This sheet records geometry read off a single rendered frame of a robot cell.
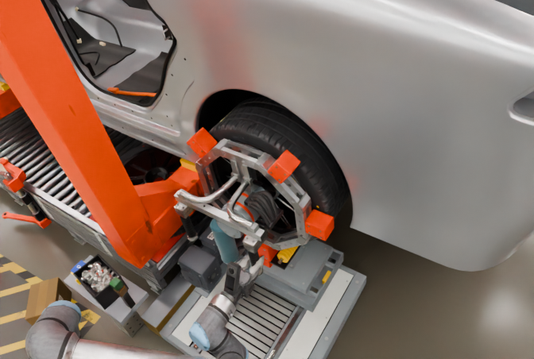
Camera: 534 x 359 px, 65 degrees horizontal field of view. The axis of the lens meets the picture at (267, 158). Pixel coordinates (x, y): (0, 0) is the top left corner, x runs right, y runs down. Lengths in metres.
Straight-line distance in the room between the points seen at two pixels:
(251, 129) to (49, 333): 0.92
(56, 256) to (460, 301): 2.48
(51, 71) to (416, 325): 2.01
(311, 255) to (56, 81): 1.50
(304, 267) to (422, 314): 0.65
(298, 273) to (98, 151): 1.19
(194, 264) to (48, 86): 1.13
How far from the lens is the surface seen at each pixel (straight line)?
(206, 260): 2.18
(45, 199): 2.95
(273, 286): 2.32
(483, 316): 2.52
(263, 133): 1.56
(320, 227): 1.60
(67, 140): 1.60
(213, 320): 1.50
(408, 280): 2.54
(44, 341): 1.44
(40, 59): 1.48
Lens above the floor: 2.16
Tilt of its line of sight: 43 degrees down
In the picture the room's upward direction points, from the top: 10 degrees counter-clockwise
